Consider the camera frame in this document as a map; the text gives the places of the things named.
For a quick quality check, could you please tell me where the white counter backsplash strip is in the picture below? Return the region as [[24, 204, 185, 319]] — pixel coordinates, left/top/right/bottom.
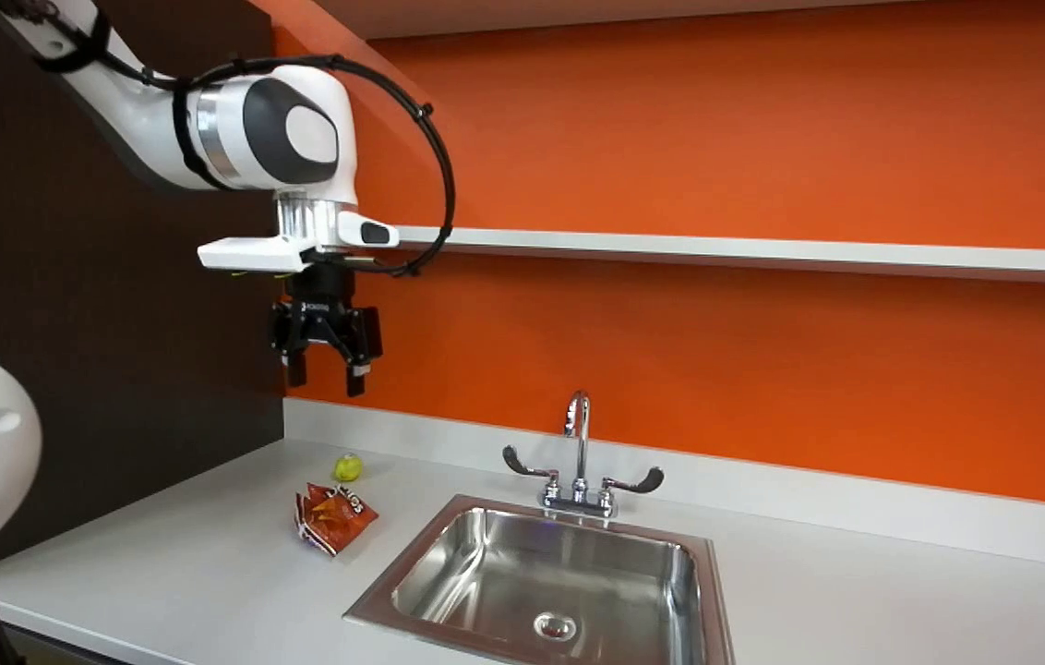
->
[[281, 397, 1045, 577]]

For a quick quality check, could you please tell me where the small green ball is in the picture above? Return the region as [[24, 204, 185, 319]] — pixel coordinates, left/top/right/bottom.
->
[[329, 450, 370, 489]]

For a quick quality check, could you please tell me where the round sink drain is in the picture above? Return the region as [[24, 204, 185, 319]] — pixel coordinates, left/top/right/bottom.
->
[[527, 605, 584, 647]]

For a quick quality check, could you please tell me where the white wall shelf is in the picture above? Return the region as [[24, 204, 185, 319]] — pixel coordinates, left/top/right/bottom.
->
[[357, 223, 1045, 289]]

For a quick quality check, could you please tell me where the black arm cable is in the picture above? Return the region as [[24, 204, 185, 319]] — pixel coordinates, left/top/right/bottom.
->
[[0, 0, 461, 283]]

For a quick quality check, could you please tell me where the chrome faucet with black handles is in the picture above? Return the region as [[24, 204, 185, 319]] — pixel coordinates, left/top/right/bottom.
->
[[500, 387, 669, 533]]

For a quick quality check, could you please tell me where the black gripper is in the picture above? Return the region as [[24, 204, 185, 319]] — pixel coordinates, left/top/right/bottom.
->
[[271, 263, 384, 400]]

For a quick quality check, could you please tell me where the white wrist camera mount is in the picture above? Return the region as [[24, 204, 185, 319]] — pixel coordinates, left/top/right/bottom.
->
[[197, 199, 404, 278]]

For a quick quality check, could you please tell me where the stainless steel sink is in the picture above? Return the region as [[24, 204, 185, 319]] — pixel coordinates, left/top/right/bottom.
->
[[344, 493, 739, 665]]

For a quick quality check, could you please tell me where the orange snack packet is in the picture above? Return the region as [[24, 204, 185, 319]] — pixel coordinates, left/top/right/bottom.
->
[[291, 480, 384, 561]]

